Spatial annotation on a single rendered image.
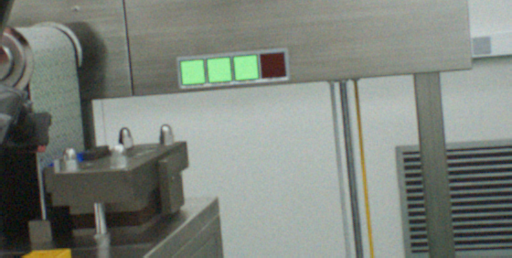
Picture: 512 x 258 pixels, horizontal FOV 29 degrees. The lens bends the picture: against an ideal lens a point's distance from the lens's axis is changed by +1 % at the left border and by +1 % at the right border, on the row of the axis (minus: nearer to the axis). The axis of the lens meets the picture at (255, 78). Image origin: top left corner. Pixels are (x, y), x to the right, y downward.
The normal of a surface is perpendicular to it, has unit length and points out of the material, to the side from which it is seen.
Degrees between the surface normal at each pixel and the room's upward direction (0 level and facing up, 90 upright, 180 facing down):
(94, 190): 90
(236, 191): 90
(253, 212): 90
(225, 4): 90
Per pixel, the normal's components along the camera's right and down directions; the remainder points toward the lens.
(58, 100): 0.98, -0.07
